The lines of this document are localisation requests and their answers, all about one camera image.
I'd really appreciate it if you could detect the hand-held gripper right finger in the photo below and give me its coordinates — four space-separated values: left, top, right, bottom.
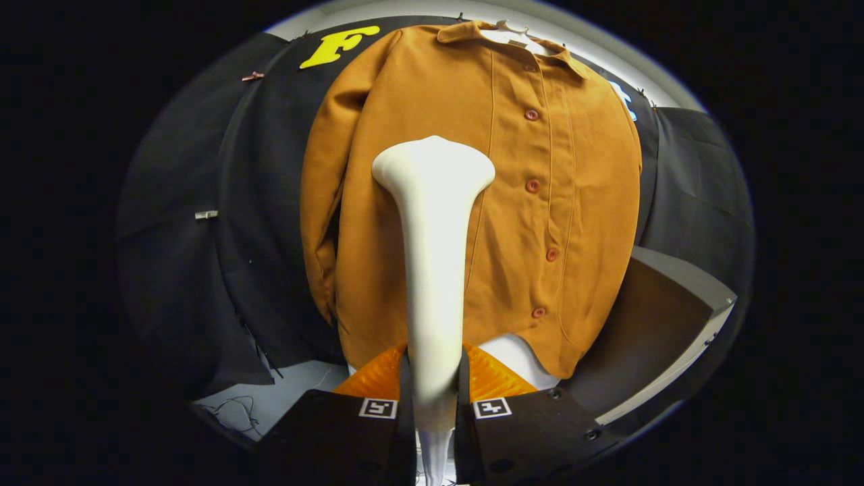
454 343 618 486

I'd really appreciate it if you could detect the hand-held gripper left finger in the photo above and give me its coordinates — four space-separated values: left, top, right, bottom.
256 343 418 486

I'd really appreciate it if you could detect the white garment steamer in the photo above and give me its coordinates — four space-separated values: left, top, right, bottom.
371 135 496 434

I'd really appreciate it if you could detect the brown button shirt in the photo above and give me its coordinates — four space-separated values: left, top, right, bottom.
300 20 643 379

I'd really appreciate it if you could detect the white mannequin torso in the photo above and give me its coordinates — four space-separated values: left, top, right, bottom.
348 20 561 392

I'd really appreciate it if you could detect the grey cabinet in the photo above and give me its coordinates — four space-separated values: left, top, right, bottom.
560 246 736 426

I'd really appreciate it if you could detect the black backdrop cloth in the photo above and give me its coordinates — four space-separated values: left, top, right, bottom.
116 15 755 399

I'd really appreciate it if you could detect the thin black wire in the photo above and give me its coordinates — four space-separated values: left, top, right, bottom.
213 396 263 437

